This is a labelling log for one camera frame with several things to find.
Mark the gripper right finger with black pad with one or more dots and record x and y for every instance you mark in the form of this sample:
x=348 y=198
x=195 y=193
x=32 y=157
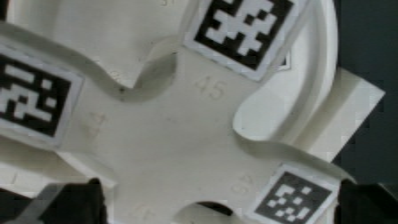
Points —
x=366 y=203

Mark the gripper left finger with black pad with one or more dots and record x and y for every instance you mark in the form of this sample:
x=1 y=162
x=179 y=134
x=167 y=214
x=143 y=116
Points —
x=67 y=204

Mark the white cross-shaped table base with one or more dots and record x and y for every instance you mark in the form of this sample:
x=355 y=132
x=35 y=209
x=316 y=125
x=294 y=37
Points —
x=277 y=190

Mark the white round table top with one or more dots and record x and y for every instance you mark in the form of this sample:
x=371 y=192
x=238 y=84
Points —
x=126 y=32

